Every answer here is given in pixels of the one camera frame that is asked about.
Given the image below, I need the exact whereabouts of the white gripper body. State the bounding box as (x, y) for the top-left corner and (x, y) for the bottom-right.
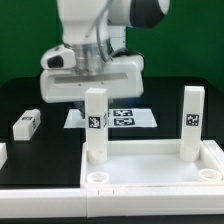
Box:
(40, 55), (144, 103)

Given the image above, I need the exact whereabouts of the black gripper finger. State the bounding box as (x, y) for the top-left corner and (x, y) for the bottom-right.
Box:
(74, 101), (85, 118)

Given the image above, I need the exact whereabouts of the white desk top tray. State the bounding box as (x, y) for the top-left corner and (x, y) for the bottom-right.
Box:
(80, 139), (224, 188)

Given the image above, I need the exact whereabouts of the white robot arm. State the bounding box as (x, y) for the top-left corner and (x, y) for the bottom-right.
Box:
(40, 0), (170, 110)

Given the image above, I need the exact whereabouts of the white marker sheet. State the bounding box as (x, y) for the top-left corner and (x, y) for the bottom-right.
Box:
(64, 108), (157, 128)

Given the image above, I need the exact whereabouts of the white left barrier block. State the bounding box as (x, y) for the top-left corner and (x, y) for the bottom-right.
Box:
(0, 143), (7, 169)

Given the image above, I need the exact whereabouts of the white front barrier rail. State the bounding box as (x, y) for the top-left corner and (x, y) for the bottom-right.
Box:
(0, 186), (224, 219)

